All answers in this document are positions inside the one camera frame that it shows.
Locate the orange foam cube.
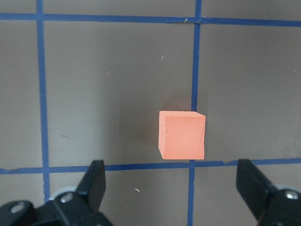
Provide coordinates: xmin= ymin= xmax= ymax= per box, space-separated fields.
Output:
xmin=158 ymin=111 xmax=206 ymax=160

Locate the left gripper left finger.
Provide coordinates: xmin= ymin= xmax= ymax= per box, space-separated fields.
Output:
xmin=75 ymin=160 xmax=105 ymax=211

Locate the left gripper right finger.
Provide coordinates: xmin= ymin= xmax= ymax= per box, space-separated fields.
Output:
xmin=236 ymin=159 xmax=278 ymax=219

